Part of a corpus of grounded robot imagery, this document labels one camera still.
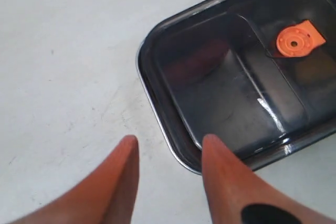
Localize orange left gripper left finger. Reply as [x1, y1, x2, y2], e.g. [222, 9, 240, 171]
[14, 135, 139, 223]

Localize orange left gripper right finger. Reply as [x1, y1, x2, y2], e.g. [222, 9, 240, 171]
[202, 134, 335, 223]

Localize dark transparent lunch box lid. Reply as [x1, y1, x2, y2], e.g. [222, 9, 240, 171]
[144, 0, 335, 170]

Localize red toy sausage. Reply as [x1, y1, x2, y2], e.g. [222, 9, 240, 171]
[165, 39, 229, 79]

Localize yellow toy cheese wedge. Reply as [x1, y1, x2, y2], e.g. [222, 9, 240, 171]
[294, 54, 335, 85]

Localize steel two-compartment lunch box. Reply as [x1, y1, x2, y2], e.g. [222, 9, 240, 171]
[135, 42, 204, 175]

